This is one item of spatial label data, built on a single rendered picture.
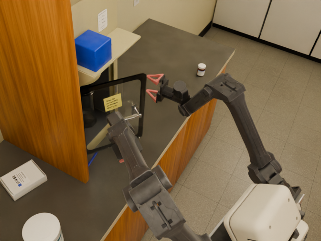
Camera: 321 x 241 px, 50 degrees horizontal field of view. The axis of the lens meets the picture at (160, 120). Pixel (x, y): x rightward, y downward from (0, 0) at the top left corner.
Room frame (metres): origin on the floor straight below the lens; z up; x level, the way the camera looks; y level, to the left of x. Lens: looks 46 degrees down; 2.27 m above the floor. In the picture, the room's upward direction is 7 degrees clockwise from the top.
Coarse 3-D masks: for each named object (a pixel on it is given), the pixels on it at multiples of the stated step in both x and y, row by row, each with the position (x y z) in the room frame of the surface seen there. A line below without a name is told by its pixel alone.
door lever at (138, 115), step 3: (135, 108) 1.10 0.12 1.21; (138, 108) 1.11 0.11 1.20; (138, 111) 1.09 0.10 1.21; (135, 114) 1.06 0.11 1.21; (138, 114) 1.07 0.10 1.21; (126, 117) 1.04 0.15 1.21; (129, 117) 1.04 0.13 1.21; (132, 117) 1.05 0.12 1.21; (135, 117) 1.05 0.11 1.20; (138, 117) 1.06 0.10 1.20
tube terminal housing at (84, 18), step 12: (84, 0) 1.08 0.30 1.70; (96, 0) 1.14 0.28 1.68; (108, 0) 1.21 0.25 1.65; (72, 12) 1.02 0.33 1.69; (84, 12) 1.07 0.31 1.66; (96, 12) 1.14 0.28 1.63; (108, 12) 1.20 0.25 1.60; (84, 24) 1.07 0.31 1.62; (96, 24) 1.13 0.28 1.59; (108, 24) 1.20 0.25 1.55
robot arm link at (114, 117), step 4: (112, 112) 0.86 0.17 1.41; (116, 112) 0.87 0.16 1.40; (108, 116) 0.85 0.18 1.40; (112, 116) 0.84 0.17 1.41; (116, 116) 0.84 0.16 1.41; (120, 116) 0.86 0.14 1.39; (108, 120) 0.85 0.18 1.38; (112, 120) 0.83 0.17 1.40; (116, 120) 0.83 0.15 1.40; (112, 124) 0.81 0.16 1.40; (128, 124) 0.77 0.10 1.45; (132, 128) 0.78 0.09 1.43; (108, 136) 0.74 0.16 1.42; (112, 140) 0.74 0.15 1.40
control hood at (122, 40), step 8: (112, 32) 1.21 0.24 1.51; (120, 32) 1.22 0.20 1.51; (128, 32) 1.23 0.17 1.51; (112, 40) 1.16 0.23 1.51; (120, 40) 1.16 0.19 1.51; (128, 40) 1.17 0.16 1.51; (136, 40) 1.18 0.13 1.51; (112, 48) 1.10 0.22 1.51; (120, 48) 1.11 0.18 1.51; (128, 48) 1.13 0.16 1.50; (112, 56) 1.05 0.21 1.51; (80, 72) 0.94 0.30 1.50; (88, 72) 0.94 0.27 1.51; (96, 72) 0.95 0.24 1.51; (80, 80) 0.94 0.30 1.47; (88, 80) 0.93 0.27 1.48
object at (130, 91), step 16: (128, 80) 1.09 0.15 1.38; (144, 80) 1.13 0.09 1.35; (96, 96) 1.01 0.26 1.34; (128, 96) 1.09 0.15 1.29; (144, 96) 1.13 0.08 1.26; (96, 112) 1.01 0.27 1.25; (128, 112) 1.09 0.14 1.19; (96, 128) 1.01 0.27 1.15; (96, 144) 1.00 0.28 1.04; (112, 144) 1.04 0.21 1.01
